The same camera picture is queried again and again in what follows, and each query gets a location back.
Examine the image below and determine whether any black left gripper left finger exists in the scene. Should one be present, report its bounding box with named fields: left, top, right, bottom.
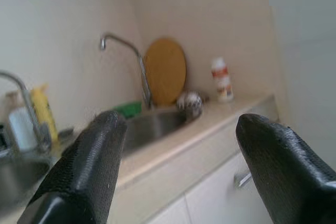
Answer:
left=18, top=110, right=128, bottom=224

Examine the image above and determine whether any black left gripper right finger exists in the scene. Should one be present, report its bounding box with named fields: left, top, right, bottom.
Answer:
left=235, top=113, right=336, bottom=224

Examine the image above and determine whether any stainless steel sink basin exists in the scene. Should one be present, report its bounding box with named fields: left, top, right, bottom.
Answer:
left=123, top=110, right=196, bottom=154
left=0, top=155, right=53, bottom=209

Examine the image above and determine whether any yellow dish soap bottle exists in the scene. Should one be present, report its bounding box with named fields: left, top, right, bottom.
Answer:
left=30, top=84, right=59, bottom=143

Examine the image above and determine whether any green plastic sponge basket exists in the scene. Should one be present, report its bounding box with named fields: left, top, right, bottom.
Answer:
left=112, top=100, right=143, bottom=120

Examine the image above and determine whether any chrome faucet with lever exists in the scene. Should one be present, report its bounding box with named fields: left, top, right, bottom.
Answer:
left=0, top=69, right=52, bottom=154

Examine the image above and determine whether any white bottle red label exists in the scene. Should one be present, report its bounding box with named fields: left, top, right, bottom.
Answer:
left=216, top=76, right=235, bottom=103
left=211, top=57, right=228, bottom=80

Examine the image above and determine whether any tall chrome gooseneck faucet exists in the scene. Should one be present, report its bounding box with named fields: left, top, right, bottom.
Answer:
left=99, top=32, right=155, bottom=109

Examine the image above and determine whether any steel wool scrubber ball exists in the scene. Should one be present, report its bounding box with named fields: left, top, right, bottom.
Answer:
left=176, top=90, right=203, bottom=119

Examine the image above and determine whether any round wooden cutting board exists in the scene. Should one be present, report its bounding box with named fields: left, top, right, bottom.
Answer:
left=143, top=37, right=187, bottom=106

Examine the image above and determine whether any silver cabinet door handle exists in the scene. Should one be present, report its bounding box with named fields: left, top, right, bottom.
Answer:
left=233, top=171, right=253, bottom=189

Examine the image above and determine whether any white cabinet door with handle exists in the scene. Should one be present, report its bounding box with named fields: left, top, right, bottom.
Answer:
left=183, top=152, right=276, bottom=224

